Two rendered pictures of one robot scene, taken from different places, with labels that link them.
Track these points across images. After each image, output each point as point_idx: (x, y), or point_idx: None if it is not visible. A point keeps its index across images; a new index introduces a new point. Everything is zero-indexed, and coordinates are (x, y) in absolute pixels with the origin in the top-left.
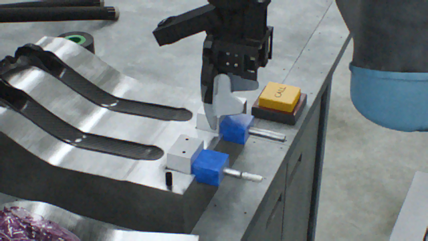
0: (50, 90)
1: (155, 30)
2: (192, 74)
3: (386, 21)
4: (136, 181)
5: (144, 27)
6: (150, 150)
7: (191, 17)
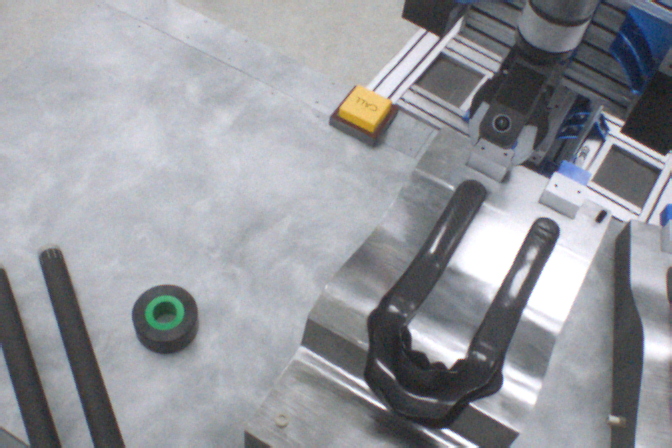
0: (448, 313)
1: (512, 139)
2: (263, 186)
3: None
4: (596, 247)
5: (99, 222)
6: (536, 230)
7: (538, 91)
